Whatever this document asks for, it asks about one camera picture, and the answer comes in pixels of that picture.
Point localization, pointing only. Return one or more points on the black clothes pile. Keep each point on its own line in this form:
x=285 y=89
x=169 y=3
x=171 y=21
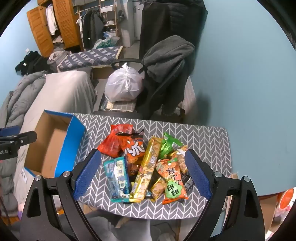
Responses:
x=30 y=63

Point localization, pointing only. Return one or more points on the black office chair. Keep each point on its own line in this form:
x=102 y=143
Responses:
x=159 y=95

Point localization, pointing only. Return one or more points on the white plastic bag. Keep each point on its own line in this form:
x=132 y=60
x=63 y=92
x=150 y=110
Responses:
x=122 y=85

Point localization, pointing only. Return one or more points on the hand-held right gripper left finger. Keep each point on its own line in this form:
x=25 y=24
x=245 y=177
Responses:
x=85 y=177

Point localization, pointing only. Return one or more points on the checked bed blanket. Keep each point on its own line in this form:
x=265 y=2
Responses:
x=92 y=58

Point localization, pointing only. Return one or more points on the pale plastic bags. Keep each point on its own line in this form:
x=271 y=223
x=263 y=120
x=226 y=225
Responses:
x=105 y=41

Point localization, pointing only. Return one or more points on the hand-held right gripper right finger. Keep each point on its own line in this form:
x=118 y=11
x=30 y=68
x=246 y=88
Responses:
x=199 y=177

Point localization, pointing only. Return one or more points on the light blue snack packet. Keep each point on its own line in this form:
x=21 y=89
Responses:
x=116 y=177

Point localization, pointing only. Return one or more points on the black hanging coat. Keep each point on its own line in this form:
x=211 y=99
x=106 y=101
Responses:
x=161 y=23

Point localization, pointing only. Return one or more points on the orange white bag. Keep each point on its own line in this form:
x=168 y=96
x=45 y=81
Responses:
x=284 y=204

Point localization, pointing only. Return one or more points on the blue cardboard box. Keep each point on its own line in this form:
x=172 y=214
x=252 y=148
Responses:
x=71 y=143

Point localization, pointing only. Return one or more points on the orange snack packet green label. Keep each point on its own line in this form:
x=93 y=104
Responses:
x=173 y=184

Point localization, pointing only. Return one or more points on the wooden wardrobe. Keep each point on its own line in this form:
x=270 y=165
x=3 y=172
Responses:
x=67 y=23

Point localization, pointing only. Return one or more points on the dark hanging clothes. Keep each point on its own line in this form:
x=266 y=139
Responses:
x=92 y=27

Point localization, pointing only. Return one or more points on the white hanging shirt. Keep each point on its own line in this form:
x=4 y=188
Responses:
x=50 y=19

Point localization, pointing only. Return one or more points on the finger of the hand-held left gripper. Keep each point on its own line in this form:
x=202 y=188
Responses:
x=24 y=138
x=9 y=131

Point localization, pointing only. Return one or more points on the small yellow snack packet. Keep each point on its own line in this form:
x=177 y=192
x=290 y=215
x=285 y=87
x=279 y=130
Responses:
x=158 y=188
x=181 y=160

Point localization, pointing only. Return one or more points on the grey herringbone tablecloth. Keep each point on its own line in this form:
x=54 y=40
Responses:
x=196 y=136

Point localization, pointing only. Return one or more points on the grey quilt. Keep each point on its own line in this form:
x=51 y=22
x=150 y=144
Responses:
x=16 y=99

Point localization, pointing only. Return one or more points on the long yellow snack packet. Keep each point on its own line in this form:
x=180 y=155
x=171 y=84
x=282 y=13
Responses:
x=145 y=172

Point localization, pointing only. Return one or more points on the grey fleece jacket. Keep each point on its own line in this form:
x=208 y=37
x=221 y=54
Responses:
x=166 y=53

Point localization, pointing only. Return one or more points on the beige mattress cover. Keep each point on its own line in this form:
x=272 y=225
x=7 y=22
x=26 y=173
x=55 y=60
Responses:
x=67 y=92

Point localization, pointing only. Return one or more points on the checked seat cushion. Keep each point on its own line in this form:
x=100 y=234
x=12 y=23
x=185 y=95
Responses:
x=120 y=106

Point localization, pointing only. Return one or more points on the grey clothes pile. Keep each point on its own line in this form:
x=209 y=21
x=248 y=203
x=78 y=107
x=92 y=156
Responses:
x=57 y=58

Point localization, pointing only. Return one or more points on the orange snack packet black top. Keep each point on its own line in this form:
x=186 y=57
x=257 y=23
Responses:
x=134 y=150

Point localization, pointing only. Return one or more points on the red transparent snack packet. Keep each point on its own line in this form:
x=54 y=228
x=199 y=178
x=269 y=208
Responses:
x=111 y=143

